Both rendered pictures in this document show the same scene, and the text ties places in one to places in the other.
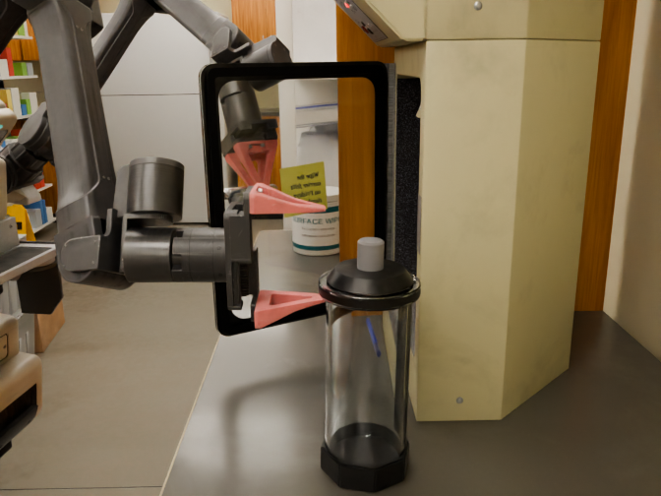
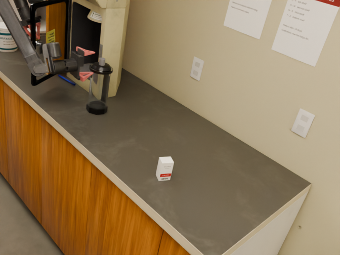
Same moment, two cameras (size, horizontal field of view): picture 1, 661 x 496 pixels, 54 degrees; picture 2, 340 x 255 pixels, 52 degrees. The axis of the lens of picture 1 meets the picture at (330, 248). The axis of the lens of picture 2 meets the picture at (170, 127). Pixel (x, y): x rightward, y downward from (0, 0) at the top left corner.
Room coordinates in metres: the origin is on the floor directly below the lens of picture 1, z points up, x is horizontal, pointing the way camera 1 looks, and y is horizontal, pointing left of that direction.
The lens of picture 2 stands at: (-0.62, 0.89, 1.79)
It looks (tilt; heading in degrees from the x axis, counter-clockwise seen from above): 30 degrees down; 310
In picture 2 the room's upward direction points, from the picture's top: 12 degrees clockwise
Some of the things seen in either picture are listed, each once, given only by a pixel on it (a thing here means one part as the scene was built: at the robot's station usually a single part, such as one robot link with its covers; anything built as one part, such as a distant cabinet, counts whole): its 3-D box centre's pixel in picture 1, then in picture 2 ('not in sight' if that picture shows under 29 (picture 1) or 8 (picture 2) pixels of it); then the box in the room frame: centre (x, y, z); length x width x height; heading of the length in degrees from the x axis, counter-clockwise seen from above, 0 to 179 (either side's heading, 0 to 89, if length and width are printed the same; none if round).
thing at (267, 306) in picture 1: (281, 285); (84, 71); (0.64, 0.05, 1.16); 0.09 x 0.07 x 0.07; 90
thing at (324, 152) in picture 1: (303, 197); (50, 40); (0.97, 0.04, 1.19); 0.30 x 0.01 x 0.40; 119
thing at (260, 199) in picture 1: (279, 221); (85, 56); (0.64, 0.05, 1.23); 0.09 x 0.07 x 0.07; 90
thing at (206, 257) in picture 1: (212, 254); (70, 65); (0.64, 0.12, 1.20); 0.07 x 0.07 x 0.10; 0
